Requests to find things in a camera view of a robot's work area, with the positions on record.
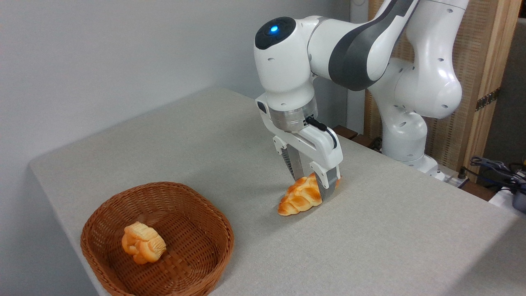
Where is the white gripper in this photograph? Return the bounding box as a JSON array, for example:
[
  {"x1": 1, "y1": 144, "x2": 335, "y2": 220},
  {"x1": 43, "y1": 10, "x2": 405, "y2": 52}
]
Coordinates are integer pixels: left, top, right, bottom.
[{"x1": 256, "y1": 94, "x2": 344, "y2": 202}]

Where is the long braided bread loaf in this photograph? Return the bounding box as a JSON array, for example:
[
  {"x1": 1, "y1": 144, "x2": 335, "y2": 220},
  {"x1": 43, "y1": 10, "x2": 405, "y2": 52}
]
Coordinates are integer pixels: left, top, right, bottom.
[{"x1": 278, "y1": 173, "x2": 341, "y2": 217}]

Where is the brown wicker basket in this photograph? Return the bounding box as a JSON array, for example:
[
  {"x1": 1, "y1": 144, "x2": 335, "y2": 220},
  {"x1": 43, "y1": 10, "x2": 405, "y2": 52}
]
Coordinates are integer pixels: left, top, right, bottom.
[{"x1": 80, "y1": 182, "x2": 235, "y2": 296}]

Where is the small round bread roll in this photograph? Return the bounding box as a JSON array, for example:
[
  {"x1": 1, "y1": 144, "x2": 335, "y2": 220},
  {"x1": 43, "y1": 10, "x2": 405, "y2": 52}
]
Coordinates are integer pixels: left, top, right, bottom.
[{"x1": 121, "y1": 221, "x2": 167, "y2": 265}]

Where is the brown wooden board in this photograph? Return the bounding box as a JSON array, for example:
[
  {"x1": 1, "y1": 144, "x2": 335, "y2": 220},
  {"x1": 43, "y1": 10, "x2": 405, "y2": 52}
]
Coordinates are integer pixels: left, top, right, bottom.
[{"x1": 332, "y1": 127, "x2": 383, "y2": 152}]

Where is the brass screen hinge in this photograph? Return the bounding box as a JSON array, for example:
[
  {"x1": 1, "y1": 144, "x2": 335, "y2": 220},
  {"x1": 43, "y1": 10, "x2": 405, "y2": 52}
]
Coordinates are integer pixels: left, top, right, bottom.
[{"x1": 475, "y1": 88, "x2": 501, "y2": 112}]

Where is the wooden bamboo folding screen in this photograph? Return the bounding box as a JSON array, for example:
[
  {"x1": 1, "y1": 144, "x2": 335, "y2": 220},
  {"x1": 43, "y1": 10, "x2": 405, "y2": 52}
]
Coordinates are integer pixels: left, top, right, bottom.
[{"x1": 364, "y1": 0, "x2": 522, "y2": 183}]

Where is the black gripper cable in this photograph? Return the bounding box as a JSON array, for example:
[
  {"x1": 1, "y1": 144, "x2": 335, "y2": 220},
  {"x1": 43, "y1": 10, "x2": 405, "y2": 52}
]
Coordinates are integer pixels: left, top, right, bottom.
[{"x1": 306, "y1": 117, "x2": 338, "y2": 149}]

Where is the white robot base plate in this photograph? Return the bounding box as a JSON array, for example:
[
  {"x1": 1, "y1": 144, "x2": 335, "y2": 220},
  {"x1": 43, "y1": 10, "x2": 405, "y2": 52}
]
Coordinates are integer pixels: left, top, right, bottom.
[{"x1": 427, "y1": 164, "x2": 470, "y2": 189}]

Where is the black cable bundle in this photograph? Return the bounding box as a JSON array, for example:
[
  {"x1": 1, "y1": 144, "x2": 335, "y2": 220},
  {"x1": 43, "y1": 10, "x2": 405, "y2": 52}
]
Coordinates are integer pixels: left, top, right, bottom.
[{"x1": 458, "y1": 155, "x2": 526, "y2": 194}]

